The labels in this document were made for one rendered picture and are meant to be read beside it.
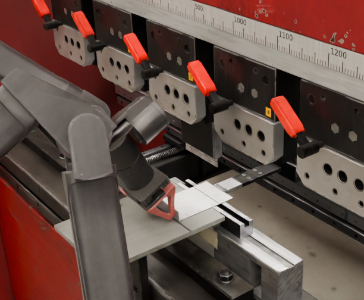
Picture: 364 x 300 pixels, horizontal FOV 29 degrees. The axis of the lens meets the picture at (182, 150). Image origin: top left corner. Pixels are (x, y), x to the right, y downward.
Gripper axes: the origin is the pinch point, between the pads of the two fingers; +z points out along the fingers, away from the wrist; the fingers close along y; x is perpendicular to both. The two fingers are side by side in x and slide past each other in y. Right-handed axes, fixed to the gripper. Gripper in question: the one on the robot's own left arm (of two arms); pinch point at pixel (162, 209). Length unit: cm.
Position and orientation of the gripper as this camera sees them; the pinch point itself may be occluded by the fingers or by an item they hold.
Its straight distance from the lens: 133.4
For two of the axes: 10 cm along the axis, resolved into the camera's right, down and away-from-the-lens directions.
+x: -7.1, 6.7, -2.3
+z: 4.2, 6.5, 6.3
